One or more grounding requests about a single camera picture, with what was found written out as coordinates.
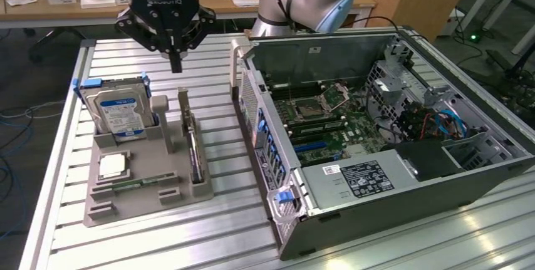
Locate hard disk in blue caddy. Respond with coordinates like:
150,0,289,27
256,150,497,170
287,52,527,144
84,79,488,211
70,72,150,142

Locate CPU socket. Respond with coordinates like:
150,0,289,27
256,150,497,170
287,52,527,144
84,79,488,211
295,97,331,122

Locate metal socket cover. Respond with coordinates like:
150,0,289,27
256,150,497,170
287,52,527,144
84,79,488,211
319,82,355,108

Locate installed RAM stick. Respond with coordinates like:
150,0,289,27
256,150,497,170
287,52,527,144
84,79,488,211
289,123,348,137
285,118,345,129

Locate silver CPU chip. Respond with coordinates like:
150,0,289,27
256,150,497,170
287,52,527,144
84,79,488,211
97,153,128,183

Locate blue expansion slot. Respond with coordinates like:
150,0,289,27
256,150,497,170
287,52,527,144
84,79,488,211
293,142,328,154

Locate blue card retention tabs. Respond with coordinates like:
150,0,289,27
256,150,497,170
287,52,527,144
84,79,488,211
255,106,289,186

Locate green motherboard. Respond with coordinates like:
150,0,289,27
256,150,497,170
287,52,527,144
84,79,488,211
267,78,401,167

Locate green RAM stick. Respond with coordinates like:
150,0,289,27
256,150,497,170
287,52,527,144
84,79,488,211
110,178,160,191

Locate metal disk bay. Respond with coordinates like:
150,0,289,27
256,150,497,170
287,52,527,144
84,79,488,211
367,60,423,117

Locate wooden cabinet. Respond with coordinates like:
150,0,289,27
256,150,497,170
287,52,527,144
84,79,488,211
348,0,480,42

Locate grey plastic parts rack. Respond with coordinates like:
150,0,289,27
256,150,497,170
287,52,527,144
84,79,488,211
82,94,213,229

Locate grey power supply unit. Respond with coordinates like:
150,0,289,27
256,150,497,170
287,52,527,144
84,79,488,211
300,150,419,217

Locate dark grey open PC case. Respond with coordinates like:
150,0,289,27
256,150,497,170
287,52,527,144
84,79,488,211
229,25,535,262

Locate black cable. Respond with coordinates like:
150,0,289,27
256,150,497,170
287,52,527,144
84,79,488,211
288,16,400,33

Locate blue wire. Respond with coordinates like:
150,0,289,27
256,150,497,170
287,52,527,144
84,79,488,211
433,110,469,141

